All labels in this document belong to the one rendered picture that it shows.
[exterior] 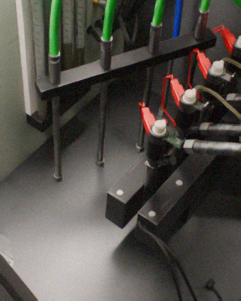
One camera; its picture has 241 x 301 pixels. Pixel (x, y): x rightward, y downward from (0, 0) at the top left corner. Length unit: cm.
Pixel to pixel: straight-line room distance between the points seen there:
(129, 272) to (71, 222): 14
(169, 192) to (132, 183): 6
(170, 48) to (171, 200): 26
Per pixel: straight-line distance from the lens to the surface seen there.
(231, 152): 83
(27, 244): 114
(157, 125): 89
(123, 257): 112
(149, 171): 97
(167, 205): 101
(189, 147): 87
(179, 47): 108
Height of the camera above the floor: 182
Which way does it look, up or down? 51 degrees down
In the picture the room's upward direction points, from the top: 4 degrees clockwise
